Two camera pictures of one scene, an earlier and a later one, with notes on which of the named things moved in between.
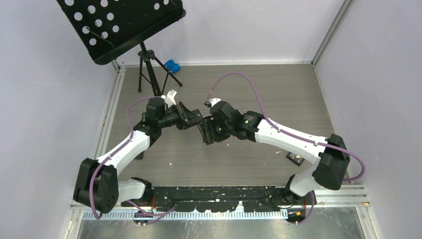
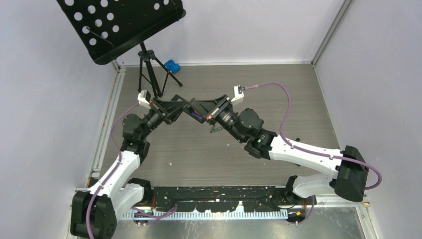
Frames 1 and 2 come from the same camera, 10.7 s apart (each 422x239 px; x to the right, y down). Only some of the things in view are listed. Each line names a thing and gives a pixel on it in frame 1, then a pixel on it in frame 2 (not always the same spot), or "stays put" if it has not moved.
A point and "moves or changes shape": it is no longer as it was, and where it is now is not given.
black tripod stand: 154,71 stays put
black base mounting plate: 223,198 stays put
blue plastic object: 175,67 stays put
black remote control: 206,128 moves or changes shape
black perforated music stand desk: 107,27 stays put
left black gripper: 186,117 -> 170,109
